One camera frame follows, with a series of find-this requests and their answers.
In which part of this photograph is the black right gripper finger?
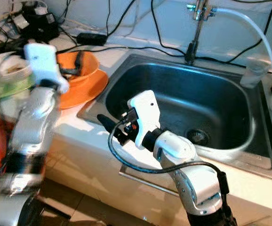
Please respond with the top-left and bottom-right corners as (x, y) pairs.
(97, 114), (125, 137)

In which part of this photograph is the orange plastic plate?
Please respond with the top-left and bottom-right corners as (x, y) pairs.
(58, 68), (109, 110)

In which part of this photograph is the white sink counter cabinet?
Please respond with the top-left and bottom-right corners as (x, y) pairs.
(0, 40), (272, 226)

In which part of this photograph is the black power adapter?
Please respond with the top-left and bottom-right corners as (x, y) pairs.
(76, 32), (107, 46)

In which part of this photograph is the black pump device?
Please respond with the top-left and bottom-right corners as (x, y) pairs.
(14, 0), (60, 40)

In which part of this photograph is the white ceramic bowl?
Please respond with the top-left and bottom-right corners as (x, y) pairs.
(0, 51), (31, 81)

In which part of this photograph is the metal sink drain strainer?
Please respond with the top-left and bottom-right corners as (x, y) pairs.
(185, 128), (209, 145)

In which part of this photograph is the black power strip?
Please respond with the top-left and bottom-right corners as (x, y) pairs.
(0, 38), (24, 55)

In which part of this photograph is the stainless steel sink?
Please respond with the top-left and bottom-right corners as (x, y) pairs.
(77, 53), (272, 182)

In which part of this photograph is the metal faucet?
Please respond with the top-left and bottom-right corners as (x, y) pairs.
(185, 0), (216, 65)

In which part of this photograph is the clear plastic cup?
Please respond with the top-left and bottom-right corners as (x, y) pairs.
(240, 59), (268, 89)

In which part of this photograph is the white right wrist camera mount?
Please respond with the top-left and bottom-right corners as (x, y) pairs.
(127, 89), (161, 151)

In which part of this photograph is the metal sink cabinet handle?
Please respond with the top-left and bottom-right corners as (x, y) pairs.
(118, 167), (179, 194)

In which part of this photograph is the black hanging wall cable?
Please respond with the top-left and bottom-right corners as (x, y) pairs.
(106, 0), (112, 34)

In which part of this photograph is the black cable along counter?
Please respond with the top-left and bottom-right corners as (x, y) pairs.
(75, 45), (191, 59)

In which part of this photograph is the black adapter output cable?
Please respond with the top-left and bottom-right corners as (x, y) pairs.
(104, 0), (136, 38)

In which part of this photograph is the black looping wall cable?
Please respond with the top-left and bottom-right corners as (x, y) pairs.
(151, 0), (191, 57)

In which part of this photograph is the black slanting wall cable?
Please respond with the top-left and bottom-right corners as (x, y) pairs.
(225, 0), (272, 64)

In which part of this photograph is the white faucet hose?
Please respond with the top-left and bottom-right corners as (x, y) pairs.
(214, 7), (272, 111)

